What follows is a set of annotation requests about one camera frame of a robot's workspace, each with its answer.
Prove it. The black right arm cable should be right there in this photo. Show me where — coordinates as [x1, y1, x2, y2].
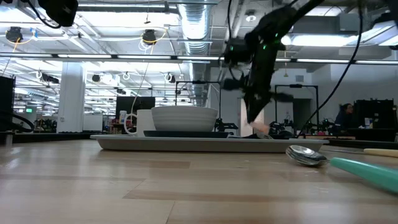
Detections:
[297, 0, 364, 138]

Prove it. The white bowl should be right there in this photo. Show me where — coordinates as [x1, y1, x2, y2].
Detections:
[150, 105, 219, 133]

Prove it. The black computer monitor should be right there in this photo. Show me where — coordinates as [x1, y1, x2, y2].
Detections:
[115, 96, 156, 126]

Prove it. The black rig frame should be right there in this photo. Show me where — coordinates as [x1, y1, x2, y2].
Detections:
[175, 80, 222, 109]
[274, 83, 320, 125]

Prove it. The black table frame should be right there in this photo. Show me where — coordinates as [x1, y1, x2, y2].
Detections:
[0, 130, 398, 151]

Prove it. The black cabinet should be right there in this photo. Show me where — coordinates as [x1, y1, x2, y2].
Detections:
[0, 75, 16, 142]

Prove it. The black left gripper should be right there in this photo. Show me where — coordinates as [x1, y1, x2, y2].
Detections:
[37, 0, 80, 27]

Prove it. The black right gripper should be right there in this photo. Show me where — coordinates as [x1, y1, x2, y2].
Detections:
[222, 32, 295, 124]

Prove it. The orange handled cutlery piece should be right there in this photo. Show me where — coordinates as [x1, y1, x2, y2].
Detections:
[248, 120, 271, 139]

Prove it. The black looped cable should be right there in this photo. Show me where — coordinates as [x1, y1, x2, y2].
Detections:
[11, 113, 35, 133]

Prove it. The teal handled spoon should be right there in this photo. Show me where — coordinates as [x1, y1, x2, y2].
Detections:
[285, 144, 398, 194]

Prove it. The white board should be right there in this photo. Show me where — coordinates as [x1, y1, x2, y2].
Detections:
[82, 114, 104, 132]

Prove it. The long linear ceiling light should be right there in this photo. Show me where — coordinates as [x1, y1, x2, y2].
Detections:
[0, 52, 398, 65]

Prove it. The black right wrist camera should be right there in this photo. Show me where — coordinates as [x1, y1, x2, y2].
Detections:
[223, 37, 251, 65]

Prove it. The white pillar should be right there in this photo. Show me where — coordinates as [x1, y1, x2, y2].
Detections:
[57, 61, 87, 134]

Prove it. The grey plastic tray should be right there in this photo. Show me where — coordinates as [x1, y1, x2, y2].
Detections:
[90, 133, 330, 154]

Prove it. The silver ceiling duct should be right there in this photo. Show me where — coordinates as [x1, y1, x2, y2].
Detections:
[178, 0, 213, 108]

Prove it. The white mug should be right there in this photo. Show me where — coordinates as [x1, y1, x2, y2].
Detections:
[123, 109, 156, 138]

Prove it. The black equipment rack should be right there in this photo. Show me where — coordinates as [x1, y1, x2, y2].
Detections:
[354, 98, 398, 142]

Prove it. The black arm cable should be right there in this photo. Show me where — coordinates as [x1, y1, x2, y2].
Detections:
[297, 0, 364, 138]
[26, 0, 63, 30]

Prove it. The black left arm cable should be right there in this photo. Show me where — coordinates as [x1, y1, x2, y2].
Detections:
[26, 0, 63, 30]

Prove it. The person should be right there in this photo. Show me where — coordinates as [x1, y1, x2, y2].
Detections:
[334, 103, 355, 131]

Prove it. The dark teal plate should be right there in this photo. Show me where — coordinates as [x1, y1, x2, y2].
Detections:
[142, 130, 230, 139]

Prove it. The bright ceiling light panel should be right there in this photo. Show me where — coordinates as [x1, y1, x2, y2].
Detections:
[281, 33, 363, 47]

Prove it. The black ceiling device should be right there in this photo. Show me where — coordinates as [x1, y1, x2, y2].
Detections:
[5, 26, 24, 43]
[142, 29, 157, 46]

